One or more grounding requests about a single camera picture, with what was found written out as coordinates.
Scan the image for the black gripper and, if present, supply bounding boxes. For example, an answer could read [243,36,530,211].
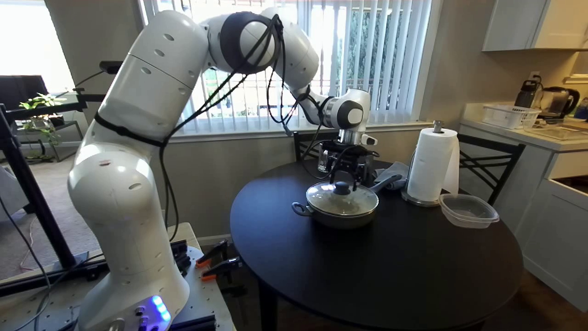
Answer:
[316,141,379,189]

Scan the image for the round glass pot lid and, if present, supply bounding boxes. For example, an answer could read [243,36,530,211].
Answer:
[304,178,381,220]

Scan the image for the grey cloth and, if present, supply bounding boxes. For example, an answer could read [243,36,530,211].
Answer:
[372,159,414,185]

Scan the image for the black metal chair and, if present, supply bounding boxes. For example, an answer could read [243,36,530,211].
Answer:
[456,132,528,207]
[293,128,346,163]

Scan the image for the white paper towel roll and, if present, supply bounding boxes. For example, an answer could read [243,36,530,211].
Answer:
[407,124,462,203]

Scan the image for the paper towel holder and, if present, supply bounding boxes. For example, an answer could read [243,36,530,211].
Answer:
[401,119,445,207]

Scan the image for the clear plastic lidded container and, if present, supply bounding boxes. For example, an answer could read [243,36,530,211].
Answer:
[440,192,502,229]

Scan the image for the white vertical window blinds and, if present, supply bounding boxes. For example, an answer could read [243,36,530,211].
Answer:
[144,0,434,134]

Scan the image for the orange black clamp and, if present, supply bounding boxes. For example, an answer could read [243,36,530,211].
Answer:
[197,238,232,264]
[201,255,243,284]

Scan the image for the robot mounting table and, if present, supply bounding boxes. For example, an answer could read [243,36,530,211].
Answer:
[0,220,237,331]

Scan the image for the black bottle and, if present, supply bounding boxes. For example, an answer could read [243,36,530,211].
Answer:
[513,71,544,110]

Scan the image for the light kitchen countertop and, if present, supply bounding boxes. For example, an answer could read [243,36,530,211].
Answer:
[458,99,588,152]

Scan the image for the white lower kitchen cabinet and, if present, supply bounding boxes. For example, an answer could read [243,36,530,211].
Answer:
[489,143,588,314]

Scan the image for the white kitchen cabinet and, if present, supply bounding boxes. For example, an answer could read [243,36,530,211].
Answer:
[482,0,588,53]
[489,143,588,314]

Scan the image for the glass electric kettle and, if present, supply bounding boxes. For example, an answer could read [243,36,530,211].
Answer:
[539,84,581,124]

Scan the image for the white upper kitchen cabinet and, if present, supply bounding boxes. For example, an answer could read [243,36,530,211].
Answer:
[482,0,588,53]

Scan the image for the control box with blue light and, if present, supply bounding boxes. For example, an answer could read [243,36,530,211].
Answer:
[109,292,217,331]

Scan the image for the green potted plant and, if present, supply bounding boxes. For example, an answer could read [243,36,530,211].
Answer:
[15,89,79,163]

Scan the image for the black metal stand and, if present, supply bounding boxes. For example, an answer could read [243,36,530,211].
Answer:
[0,102,109,295]

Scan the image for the dark armchair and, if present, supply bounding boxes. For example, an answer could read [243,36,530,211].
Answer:
[0,73,52,112]

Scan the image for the silver pot with handles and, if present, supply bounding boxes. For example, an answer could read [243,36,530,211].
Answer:
[291,172,405,231]

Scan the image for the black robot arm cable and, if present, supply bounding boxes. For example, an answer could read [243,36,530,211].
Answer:
[94,12,328,242]

